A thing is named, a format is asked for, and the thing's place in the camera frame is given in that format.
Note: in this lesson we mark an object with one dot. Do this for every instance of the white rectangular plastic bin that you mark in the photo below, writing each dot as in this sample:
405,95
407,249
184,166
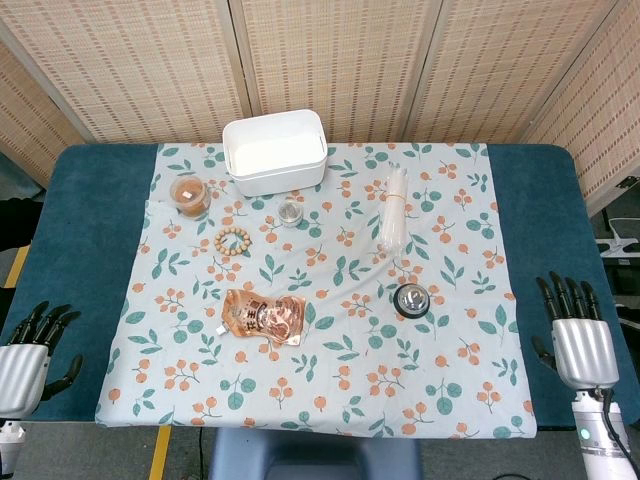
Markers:
276,156

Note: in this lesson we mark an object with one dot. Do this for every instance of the clear jar with orange contents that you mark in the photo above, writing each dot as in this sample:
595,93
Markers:
189,196

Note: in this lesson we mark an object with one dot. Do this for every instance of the floral leaf print tablecloth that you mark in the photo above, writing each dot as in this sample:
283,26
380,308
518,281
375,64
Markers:
320,300

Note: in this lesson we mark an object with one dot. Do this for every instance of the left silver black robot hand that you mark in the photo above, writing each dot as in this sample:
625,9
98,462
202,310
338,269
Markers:
22,367

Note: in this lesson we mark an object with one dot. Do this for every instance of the small clear round container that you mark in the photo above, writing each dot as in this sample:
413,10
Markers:
290,211

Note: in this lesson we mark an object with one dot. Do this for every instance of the orange spouted drink pouch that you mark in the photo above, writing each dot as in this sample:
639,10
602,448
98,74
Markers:
265,317

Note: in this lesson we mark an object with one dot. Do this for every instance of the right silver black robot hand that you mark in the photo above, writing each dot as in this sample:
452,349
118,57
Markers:
582,345

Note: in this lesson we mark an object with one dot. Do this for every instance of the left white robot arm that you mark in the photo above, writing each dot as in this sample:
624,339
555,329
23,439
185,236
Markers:
10,440

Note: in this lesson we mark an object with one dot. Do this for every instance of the bamboo folding screen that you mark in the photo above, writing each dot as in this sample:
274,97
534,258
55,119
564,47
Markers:
320,65

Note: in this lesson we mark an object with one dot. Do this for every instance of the bundle of clear straws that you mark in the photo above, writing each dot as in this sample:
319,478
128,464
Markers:
394,210

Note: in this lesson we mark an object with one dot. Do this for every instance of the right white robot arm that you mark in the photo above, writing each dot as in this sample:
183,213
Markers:
602,440

